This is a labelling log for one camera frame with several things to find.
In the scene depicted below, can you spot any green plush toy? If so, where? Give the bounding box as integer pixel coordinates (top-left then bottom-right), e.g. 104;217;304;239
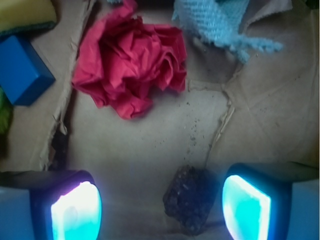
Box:
0;88;13;135

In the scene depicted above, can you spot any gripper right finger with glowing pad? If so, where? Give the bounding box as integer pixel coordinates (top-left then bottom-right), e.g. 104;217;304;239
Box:
221;162;320;240

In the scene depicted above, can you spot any brown paper bag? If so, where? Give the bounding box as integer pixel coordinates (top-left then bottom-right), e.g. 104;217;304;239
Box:
0;0;320;240

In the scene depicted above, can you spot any yellow green sponge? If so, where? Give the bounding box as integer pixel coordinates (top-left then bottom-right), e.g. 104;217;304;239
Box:
0;0;58;37

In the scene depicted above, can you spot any crumpled red paper ball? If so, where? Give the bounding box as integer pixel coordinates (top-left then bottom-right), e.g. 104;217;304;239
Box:
72;0;187;120

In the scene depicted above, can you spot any blue wooden block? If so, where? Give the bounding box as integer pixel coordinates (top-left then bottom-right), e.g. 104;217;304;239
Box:
0;35;55;106

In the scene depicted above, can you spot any dark rough rock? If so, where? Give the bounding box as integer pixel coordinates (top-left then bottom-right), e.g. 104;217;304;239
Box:
162;165;220;236

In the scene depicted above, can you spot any light blue knitted cloth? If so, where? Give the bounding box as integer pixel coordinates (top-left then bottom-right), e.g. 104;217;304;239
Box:
172;0;283;64

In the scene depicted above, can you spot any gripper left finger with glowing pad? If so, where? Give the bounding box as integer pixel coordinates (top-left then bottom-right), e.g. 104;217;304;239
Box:
0;170;102;240

